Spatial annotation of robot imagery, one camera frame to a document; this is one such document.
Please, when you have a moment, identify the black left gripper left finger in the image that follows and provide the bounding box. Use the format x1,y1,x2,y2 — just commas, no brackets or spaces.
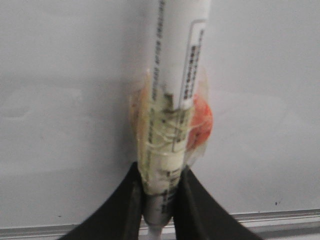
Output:
60,162,144,240

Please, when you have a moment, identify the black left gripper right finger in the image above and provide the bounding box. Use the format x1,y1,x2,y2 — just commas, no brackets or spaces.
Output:
173,168,261,240

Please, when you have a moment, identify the red round magnet taped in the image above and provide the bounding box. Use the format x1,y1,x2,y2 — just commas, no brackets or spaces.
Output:
187,94,214,150

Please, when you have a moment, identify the white whiteboard marker black tip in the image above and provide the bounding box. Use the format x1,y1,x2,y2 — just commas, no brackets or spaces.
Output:
136,0,211,240

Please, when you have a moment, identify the white whiteboard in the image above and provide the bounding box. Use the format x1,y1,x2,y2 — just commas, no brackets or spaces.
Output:
0,0,320,229

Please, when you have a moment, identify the aluminium whiteboard tray rail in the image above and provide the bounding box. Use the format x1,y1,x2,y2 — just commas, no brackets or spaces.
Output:
0,209,320,240

